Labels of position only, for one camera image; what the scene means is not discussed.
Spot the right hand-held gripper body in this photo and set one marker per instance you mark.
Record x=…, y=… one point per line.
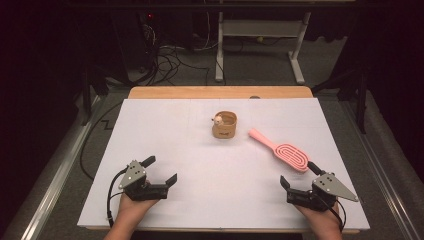
x=320, y=196

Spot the person's left hand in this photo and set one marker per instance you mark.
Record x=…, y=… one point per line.
x=133, y=210

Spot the wooden cup with small figurine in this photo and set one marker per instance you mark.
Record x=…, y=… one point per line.
x=225, y=128

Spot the white table mat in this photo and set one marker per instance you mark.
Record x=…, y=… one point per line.
x=206, y=186

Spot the pink hairbrush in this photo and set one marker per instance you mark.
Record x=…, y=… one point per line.
x=290, y=156

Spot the person's right hand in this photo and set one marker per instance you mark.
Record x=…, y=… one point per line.
x=321, y=220

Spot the black metal stand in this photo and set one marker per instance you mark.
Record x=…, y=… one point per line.
x=360, y=100
x=87, y=96

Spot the small yellow ball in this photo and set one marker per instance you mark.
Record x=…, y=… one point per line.
x=260, y=39

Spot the aluminium floor rail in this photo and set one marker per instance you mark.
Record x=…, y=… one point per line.
x=383, y=180
x=56, y=180

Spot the dark round table grommet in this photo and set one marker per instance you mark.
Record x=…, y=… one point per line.
x=255, y=97

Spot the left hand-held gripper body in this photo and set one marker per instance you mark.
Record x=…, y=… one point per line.
x=143, y=190

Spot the white metal desk frame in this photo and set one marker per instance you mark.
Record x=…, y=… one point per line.
x=260, y=28

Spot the black computer tower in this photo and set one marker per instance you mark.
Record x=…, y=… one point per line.
x=133, y=40

